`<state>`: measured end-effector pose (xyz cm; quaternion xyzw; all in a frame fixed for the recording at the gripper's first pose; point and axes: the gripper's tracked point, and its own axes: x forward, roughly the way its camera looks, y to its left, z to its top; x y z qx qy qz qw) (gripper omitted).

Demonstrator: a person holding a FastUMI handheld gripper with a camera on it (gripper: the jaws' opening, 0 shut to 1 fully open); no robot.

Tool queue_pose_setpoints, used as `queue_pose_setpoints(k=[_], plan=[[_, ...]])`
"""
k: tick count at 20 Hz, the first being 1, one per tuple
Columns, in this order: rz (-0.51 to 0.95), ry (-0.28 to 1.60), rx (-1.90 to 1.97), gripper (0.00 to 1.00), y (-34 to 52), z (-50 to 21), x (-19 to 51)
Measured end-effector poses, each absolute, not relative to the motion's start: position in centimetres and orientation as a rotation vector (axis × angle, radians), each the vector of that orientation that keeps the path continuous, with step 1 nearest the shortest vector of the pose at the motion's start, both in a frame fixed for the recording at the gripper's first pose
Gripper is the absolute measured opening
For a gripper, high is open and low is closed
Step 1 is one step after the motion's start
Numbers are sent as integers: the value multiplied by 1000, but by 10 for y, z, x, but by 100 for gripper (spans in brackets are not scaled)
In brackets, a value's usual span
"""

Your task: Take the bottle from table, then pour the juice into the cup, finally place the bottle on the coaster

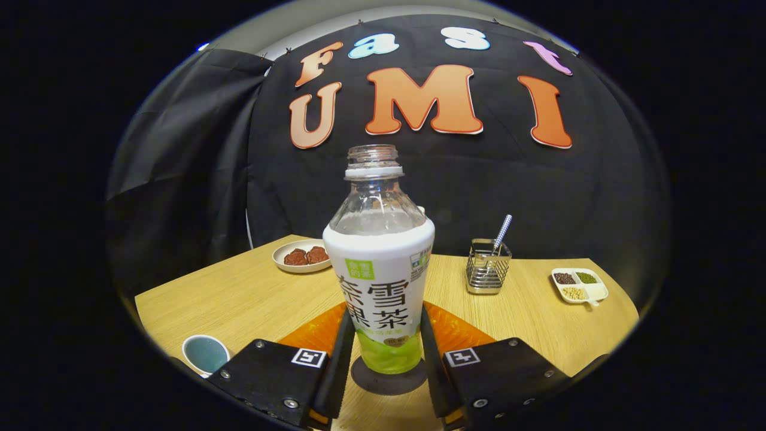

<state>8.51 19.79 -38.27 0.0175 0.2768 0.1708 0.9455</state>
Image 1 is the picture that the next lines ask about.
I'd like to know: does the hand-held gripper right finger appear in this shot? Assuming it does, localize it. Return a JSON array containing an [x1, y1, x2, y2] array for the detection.
[[419, 304, 572, 429]]

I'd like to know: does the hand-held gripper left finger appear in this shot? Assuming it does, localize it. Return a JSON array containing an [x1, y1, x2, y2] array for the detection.
[[206, 308, 357, 431]]

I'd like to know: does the white cup with handle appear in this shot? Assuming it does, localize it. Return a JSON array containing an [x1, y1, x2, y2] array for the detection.
[[182, 335, 230, 378]]

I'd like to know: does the clear juice bottle white label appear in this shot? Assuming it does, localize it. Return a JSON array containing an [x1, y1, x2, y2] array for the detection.
[[323, 144, 436, 375]]

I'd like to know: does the wooden table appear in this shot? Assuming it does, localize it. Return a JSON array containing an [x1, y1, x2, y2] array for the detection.
[[135, 235, 640, 431]]

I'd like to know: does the white round plate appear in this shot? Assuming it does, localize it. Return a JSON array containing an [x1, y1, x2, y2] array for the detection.
[[272, 239, 332, 274]]

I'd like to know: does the white divided dish with beans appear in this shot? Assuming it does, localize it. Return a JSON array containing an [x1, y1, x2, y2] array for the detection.
[[551, 268, 609, 308]]

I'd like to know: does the metal wire utensil holder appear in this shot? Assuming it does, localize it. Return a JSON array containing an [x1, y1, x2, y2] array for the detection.
[[466, 238, 513, 295]]

